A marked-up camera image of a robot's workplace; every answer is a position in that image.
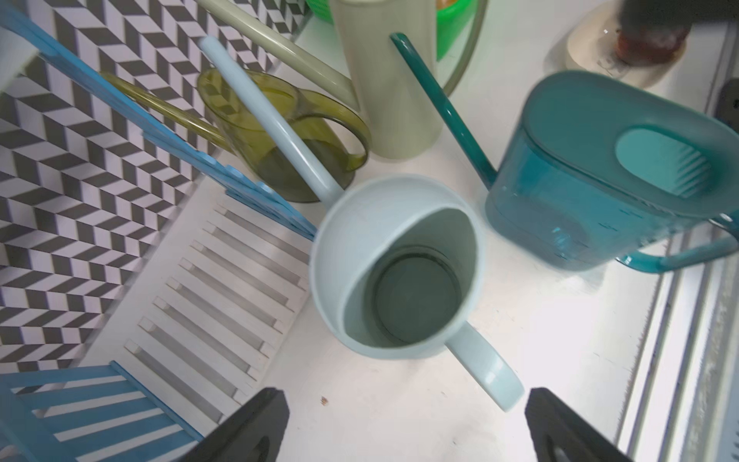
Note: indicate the green plastic basket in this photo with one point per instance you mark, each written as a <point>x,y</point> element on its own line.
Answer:
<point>452,17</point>

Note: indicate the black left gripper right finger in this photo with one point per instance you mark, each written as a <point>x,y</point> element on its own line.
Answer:
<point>560,434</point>

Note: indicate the teal transparent watering can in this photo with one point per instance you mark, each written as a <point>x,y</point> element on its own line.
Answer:
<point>597,170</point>

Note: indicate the olive green transparent watering can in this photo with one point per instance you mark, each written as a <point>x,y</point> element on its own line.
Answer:
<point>336,135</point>

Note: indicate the dark red fruit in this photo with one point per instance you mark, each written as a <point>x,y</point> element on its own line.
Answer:
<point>650,45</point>

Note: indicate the light blue watering can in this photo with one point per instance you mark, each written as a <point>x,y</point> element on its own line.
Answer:
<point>398,263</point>

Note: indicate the blue and white wooden shelf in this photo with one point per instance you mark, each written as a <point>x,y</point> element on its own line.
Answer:
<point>193,340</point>

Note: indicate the beige plate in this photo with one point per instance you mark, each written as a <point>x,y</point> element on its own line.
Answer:
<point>591,46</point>

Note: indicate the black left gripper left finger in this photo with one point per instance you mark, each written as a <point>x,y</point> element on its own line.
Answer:
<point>253,433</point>

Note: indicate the aluminium front rail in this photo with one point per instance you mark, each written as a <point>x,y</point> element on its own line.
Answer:
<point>664,385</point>

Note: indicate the beige plastic watering can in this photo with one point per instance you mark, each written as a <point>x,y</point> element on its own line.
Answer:
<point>380,85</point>

